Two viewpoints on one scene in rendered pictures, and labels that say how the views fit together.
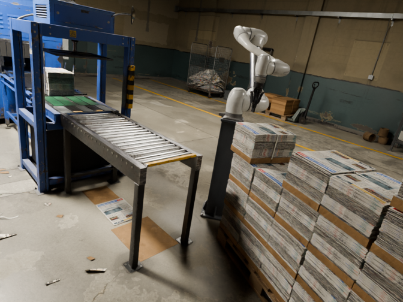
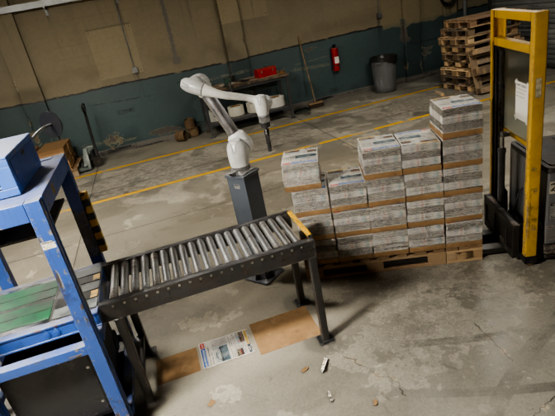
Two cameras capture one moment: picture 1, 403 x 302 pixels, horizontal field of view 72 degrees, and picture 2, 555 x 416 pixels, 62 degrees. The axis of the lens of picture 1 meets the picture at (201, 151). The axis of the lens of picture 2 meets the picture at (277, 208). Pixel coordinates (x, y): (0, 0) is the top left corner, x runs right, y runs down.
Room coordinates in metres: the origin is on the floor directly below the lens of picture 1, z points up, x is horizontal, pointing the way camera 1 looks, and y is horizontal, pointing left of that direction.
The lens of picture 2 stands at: (0.24, 2.57, 2.18)
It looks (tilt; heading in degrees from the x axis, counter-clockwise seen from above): 23 degrees down; 305
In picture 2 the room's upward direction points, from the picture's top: 11 degrees counter-clockwise
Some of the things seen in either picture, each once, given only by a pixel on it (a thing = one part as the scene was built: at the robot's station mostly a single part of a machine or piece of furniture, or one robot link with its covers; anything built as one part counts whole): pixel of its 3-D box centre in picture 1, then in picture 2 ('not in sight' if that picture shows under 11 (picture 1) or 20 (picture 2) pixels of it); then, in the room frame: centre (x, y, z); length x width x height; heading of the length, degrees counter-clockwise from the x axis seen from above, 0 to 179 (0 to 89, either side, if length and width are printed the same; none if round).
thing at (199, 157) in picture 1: (149, 135); (201, 243); (2.41, 0.49, 0.74); 1.34 x 0.05 x 0.12; 47
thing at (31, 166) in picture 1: (75, 139); (66, 352); (2.92, 1.42, 0.38); 0.94 x 0.69 x 0.63; 137
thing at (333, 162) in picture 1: (334, 160); (377, 142); (1.53, -0.76, 1.06); 0.37 x 0.29 x 0.01; 118
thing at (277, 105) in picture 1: (276, 105); (43, 163); (8.45, -2.00, 0.28); 1.20 x 0.83 x 0.57; 47
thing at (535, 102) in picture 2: not in sight; (533, 145); (0.47, -0.94, 0.97); 0.09 x 0.09 x 1.75; 28
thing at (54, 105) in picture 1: (75, 108); (45, 307); (2.92, 1.42, 0.75); 0.70 x 0.65 x 0.10; 47
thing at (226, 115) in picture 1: (231, 115); (239, 169); (2.50, -0.21, 1.03); 0.22 x 0.18 x 0.06; 85
